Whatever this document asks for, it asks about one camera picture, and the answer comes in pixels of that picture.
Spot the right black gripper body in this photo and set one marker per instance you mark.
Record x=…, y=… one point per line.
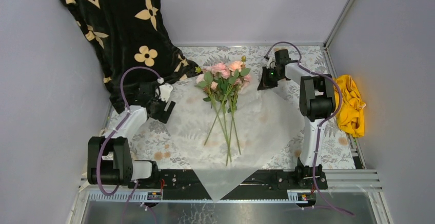
x=270, y=78

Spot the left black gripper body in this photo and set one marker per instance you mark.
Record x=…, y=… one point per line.
x=160, y=114

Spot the pink fake flower bouquet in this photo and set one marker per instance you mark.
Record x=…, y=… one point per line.
x=222, y=84

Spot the white translucent wrapping paper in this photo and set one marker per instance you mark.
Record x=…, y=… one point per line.
x=265, y=123

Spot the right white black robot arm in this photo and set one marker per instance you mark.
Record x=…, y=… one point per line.
x=317, y=104

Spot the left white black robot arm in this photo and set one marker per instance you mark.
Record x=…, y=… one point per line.
x=109, y=158

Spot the black blanket with cream flowers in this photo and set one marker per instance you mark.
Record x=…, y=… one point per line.
x=132, y=46

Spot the yellow cloth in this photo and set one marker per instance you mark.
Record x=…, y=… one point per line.
x=350, y=117

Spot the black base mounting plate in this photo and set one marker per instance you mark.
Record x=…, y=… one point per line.
x=261, y=185

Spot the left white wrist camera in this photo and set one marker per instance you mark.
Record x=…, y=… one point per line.
x=164, y=91

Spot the aluminium frame rail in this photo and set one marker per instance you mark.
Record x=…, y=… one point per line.
x=347, y=196

